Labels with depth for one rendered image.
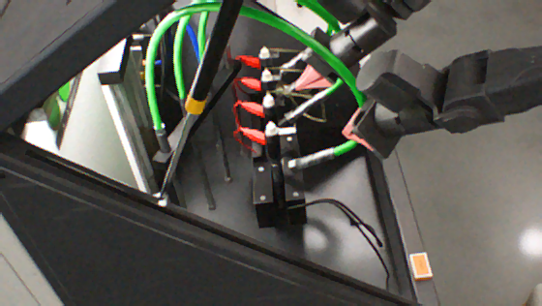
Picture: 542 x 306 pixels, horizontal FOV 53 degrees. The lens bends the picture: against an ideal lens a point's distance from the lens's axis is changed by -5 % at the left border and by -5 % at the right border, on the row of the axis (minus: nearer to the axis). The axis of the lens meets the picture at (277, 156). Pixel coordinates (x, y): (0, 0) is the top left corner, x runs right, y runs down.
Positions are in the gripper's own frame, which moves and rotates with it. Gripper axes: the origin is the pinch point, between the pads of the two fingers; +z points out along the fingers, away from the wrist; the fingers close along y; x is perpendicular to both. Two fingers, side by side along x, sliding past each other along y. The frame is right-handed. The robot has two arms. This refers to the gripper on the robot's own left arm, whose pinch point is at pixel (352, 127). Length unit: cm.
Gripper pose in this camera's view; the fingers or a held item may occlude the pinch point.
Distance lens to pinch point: 89.1
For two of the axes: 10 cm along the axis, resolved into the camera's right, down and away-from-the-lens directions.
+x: 7.0, 6.6, 2.8
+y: -5.6, 7.5, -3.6
